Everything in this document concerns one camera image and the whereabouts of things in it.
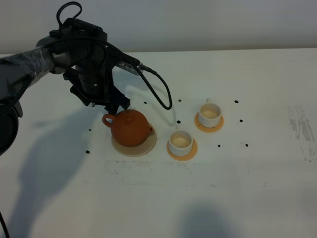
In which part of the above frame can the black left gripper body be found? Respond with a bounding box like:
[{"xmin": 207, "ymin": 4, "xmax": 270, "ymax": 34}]
[{"xmin": 63, "ymin": 47, "xmax": 130, "ymax": 110}]

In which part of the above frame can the far white teacup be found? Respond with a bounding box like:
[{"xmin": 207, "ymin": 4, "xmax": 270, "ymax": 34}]
[{"xmin": 198, "ymin": 98, "xmax": 222, "ymax": 128}]

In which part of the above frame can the black braided left cable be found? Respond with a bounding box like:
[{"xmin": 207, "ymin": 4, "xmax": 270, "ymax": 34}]
[{"xmin": 37, "ymin": 1, "xmax": 173, "ymax": 110}]

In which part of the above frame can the near orange cup coaster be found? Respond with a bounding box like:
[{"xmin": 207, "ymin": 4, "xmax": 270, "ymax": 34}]
[{"xmin": 166, "ymin": 139, "xmax": 198, "ymax": 161}]

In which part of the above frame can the white teacup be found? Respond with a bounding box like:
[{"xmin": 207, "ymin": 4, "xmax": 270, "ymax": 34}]
[
  {"xmin": 198, "ymin": 98, "xmax": 222, "ymax": 128},
  {"xmin": 168, "ymin": 124, "xmax": 193, "ymax": 148}
]

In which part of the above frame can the brown clay teapot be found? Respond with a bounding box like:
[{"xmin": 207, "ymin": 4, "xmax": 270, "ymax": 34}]
[{"xmin": 102, "ymin": 110, "xmax": 154, "ymax": 147}]

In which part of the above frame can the beige round teapot coaster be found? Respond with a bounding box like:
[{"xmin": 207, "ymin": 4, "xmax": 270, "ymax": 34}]
[{"xmin": 111, "ymin": 124, "xmax": 157, "ymax": 157}]

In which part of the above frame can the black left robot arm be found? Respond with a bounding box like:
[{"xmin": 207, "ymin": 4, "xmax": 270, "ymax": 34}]
[{"xmin": 0, "ymin": 18, "xmax": 130, "ymax": 153}]

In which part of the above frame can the orange cup coaster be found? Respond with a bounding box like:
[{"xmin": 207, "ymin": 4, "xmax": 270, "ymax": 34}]
[
  {"xmin": 194, "ymin": 111, "xmax": 225, "ymax": 134},
  {"xmin": 166, "ymin": 139, "xmax": 198, "ymax": 161}
]

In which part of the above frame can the far orange cup coaster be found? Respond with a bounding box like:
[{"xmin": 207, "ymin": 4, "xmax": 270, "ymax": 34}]
[{"xmin": 194, "ymin": 111, "xmax": 225, "ymax": 134}]

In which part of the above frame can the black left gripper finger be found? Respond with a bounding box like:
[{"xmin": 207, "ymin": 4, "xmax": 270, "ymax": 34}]
[
  {"xmin": 105, "ymin": 105, "xmax": 116, "ymax": 115},
  {"xmin": 119, "ymin": 105, "xmax": 128, "ymax": 111}
]

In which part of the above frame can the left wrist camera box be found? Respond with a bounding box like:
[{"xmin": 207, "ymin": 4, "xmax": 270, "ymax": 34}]
[{"xmin": 115, "ymin": 58, "xmax": 142, "ymax": 75}]

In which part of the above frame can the near white teacup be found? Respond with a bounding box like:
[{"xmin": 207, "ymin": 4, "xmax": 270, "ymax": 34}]
[{"xmin": 168, "ymin": 124, "xmax": 193, "ymax": 148}]

